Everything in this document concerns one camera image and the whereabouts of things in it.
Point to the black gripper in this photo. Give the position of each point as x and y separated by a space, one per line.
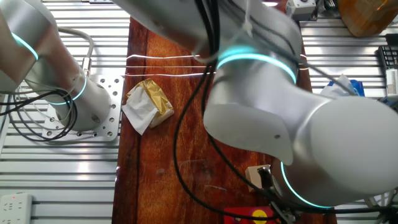
276 197

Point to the yellow Hanoi disc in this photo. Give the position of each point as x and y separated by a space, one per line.
259 214

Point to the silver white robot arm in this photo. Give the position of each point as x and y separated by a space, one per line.
342 140

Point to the red Hanoi base board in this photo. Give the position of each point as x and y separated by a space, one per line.
242 213

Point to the small purple Hanoi disc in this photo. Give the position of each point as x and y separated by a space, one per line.
235 220

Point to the plain wooden cube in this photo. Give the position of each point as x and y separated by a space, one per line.
252 179

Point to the white tissue sheet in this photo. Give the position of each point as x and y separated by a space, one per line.
335 90

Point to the gold foil paper package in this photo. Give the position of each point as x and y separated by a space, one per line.
155 96

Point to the white ribbed device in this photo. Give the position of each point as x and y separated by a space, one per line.
392 82

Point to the white zip tie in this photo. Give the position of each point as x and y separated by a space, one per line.
247 27

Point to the black keyboard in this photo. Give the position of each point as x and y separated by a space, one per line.
388 57

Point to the grey button box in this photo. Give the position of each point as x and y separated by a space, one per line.
300 11

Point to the silver robot mounting plate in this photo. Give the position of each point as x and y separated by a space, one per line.
115 93

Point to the small black box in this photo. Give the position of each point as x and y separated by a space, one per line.
392 40

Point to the brown cardboard box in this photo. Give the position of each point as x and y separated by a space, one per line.
367 15

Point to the white power strip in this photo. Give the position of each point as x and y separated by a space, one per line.
15 208

